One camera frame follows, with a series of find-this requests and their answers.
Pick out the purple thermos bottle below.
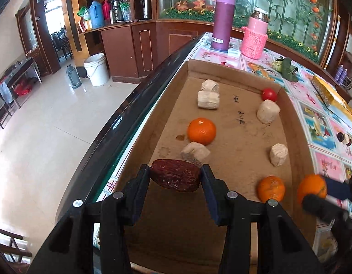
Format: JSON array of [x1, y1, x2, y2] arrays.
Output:
[[212, 0, 236, 52]]

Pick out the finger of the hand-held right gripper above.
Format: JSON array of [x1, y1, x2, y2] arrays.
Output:
[[302, 194, 350, 224], [321, 175, 352, 201]]

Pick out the orange mandarin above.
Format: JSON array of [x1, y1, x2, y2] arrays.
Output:
[[296, 174, 328, 206], [256, 175, 285, 203], [187, 118, 217, 145]]

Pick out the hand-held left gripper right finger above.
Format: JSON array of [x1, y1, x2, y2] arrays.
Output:
[[201, 164, 326, 274]]

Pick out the grey-green jug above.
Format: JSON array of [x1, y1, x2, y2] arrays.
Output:
[[66, 64, 82, 90]]

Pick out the black thermos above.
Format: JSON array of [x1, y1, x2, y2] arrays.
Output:
[[142, 0, 152, 20]]

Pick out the green leaf bundle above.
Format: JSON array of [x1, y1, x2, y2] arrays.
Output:
[[272, 58, 299, 82]]

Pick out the dried red date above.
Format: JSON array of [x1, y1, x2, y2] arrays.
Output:
[[150, 159, 202, 192]]

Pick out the blue thermos jug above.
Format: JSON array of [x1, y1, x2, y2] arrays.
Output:
[[89, 1, 105, 29]]

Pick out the black coffee pot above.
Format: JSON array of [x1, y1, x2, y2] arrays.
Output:
[[110, 0, 124, 23]]

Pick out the dark side bench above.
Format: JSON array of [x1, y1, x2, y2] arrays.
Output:
[[0, 57, 42, 129]]

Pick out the red thermos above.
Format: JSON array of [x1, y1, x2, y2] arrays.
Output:
[[102, 1, 111, 25]]

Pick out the dark dining chairs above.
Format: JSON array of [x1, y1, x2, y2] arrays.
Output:
[[50, 29, 74, 62]]

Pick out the red plastic bag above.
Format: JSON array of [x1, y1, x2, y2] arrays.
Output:
[[14, 80, 32, 97]]

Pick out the blue cloth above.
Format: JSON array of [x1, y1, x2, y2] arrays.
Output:
[[0, 81, 13, 105]]

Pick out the wooden counter cabinet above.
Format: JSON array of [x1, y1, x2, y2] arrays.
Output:
[[79, 18, 205, 84]]

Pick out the pink knit-sleeved bottle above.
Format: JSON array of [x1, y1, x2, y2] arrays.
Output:
[[241, 8, 269, 59]]

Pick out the small red tomato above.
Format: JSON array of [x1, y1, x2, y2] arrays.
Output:
[[262, 88, 278, 102]]

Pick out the beige pressed cake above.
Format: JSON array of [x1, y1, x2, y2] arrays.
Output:
[[256, 99, 280, 124], [181, 142, 211, 167], [270, 143, 289, 167], [201, 79, 219, 92], [197, 90, 220, 110]]

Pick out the wooden chair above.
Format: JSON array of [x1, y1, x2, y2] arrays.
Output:
[[0, 225, 32, 274]]

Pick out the white plastic bucket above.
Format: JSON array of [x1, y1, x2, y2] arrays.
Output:
[[84, 53, 110, 87]]

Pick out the brown cardboard box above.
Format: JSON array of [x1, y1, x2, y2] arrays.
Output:
[[100, 59, 322, 274]]

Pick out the green packet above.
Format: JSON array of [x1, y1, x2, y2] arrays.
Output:
[[77, 6, 92, 20], [120, 2, 131, 21]]

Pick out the glass display with flowers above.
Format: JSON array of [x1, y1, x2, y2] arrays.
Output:
[[157, 0, 339, 66]]

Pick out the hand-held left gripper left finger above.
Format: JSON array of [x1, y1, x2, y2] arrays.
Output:
[[27, 164, 151, 274]]

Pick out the yellow and white box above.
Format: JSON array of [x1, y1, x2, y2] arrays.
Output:
[[311, 75, 352, 133]]

